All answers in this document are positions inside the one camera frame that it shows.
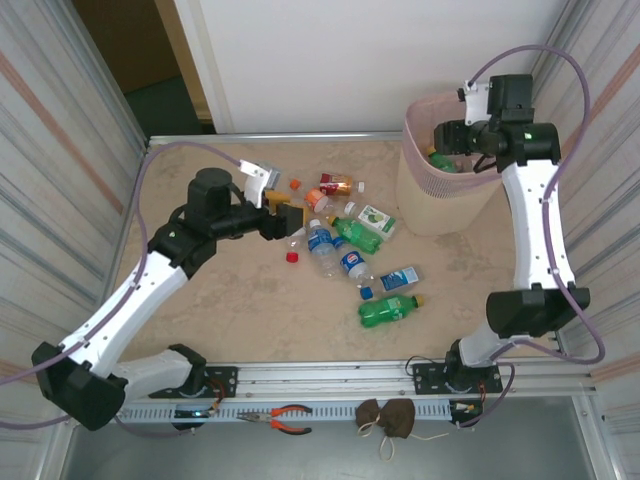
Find beige mesh waste bin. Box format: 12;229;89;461
395;94;506;237

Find brown wooden door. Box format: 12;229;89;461
72;0;182;95

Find lime drink bottle white label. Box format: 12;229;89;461
342;202;399;239

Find slotted grey cable duct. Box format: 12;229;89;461
117;402;484;424

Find wide aluminium base rail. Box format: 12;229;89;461
114;360;599;404

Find clear Pepsi bottle blue cap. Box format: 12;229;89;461
333;235;376;287

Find clear water bottle blue label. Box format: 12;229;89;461
305;218;341;279

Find red gold label bottle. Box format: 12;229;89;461
318;172;367;197

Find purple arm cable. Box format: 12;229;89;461
0;141;244;440
457;44;606;430

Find orange handled pliers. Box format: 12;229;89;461
235;403;314;435

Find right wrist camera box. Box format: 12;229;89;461
458;79;494;126

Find right robot arm with camera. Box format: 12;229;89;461
502;0;640;436

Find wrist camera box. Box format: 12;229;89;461
458;79;494;126
237;158;283;210

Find striped side panel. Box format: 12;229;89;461
0;0;149;436

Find clear bottle light blue label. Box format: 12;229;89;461
359;264;420;300

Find aluminium corner post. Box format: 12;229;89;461
529;0;585;81
49;0;151;147

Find small electronics board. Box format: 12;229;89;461
448;399;485;427
173;407;220;422

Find clear bottle orange label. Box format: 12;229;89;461
288;179;346;214

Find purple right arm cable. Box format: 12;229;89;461
457;44;606;430

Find grey metal shelf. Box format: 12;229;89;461
39;422;621;480

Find green plastic bottle yellow cap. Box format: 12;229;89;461
327;213;383;257
424;144;459;175
356;293;426;329

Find pink plastic bin liner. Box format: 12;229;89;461
402;94;504;197

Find aluminium side frame rail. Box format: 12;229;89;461
102;142;152;321

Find red white label bottle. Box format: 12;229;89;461
284;224;307;265

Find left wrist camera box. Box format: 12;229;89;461
237;158;283;210

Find beige door frame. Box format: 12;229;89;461
153;0;217;122

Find brown cloth pouch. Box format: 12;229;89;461
354;398;386;439
377;398;451;462

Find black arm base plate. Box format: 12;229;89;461
148;365;240;400
410;360;504;396

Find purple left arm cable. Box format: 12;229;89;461
0;141;244;440

